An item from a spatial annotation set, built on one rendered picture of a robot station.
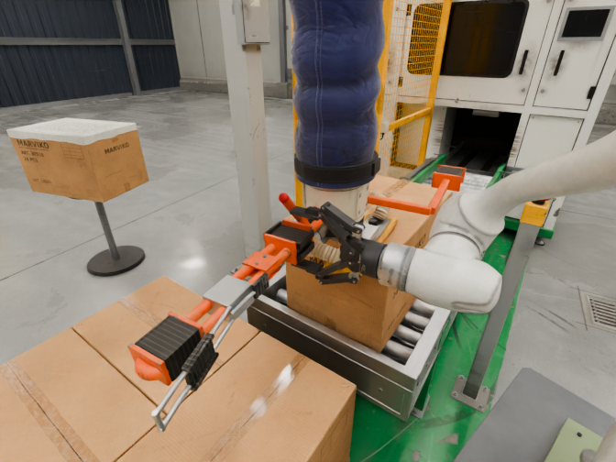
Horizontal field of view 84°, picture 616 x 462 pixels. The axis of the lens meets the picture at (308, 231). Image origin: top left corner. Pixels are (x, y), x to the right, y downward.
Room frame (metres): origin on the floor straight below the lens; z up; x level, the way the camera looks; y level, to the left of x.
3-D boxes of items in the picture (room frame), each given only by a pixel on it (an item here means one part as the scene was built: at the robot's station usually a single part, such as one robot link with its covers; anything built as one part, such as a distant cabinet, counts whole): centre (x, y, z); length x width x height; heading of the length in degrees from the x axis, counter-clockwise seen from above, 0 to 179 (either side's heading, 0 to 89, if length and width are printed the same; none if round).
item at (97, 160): (2.19, 1.47, 0.82); 0.60 x 0.40 x 0.40; 72
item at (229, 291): (0.50, 0.15, 1.05); 0.07 x 0.07 x 0.04; 61
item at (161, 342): (0.38, 0.22, 1.05); 0.08 x 0.07 x 0.05; 151
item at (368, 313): (1.16, -0.25, 0.75); 0.60 x 0.40 x 0.40; 144
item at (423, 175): (2.28, -0.70, 0.60); 1.60 x 0.10 x 0.09; 145
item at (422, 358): (1.64, -0.98, 0.50); 2.31 x 0.05 x 0.19; 145
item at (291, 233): (0.69, 0.04, 1.07); 0.10 x 0.08 x 0.06; 61
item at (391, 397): (0.87, -0.04, 0.47); 0.70 x 0.03 x 0.15; 55
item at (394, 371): (0.88, -0.04, 0.58); 0.70 x 0.03 x 0.06; 55
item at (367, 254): (0.60, -0.11, 1.08); 0.09 x 0.07 x 0.08; 61
